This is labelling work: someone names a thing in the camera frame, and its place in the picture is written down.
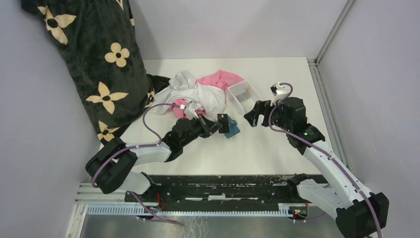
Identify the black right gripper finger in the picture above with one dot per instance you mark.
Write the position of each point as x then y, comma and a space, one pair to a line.
267, 107
253, 115

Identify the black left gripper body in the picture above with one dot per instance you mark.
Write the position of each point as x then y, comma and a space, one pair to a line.
197, 130

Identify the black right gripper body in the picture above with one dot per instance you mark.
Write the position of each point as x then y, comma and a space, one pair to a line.
278, 119

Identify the single dark credit card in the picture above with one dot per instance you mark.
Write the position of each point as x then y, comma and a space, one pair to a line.
223, 120

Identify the blue leather card holder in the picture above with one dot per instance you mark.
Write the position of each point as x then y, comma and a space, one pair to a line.
233, 128

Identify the stack of credit cards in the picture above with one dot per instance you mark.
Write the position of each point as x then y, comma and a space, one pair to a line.
240, 92

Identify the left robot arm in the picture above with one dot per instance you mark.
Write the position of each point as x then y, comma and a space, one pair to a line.
111, 168

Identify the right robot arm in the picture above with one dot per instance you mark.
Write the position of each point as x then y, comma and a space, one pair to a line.
358, 212

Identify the clear plastic tray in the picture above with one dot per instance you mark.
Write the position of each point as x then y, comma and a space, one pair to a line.
248, 104

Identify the white cloth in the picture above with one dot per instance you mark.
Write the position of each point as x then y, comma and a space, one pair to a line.
182, 90

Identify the pink cloth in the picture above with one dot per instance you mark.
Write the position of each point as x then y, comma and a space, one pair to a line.
220, 79

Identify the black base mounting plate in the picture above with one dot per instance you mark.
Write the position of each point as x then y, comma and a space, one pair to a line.
220, 193

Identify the black floral blanket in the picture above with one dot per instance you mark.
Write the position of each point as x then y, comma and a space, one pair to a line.
97, 41

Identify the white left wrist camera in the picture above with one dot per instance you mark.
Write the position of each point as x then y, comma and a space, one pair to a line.
190, 110

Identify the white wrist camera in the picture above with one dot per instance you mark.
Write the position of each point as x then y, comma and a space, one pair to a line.
280, 92
190, 110

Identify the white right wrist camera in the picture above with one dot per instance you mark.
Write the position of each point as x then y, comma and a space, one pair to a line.
280, 92

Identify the aluminium frame rail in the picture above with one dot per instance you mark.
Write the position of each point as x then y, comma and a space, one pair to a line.
118, 215

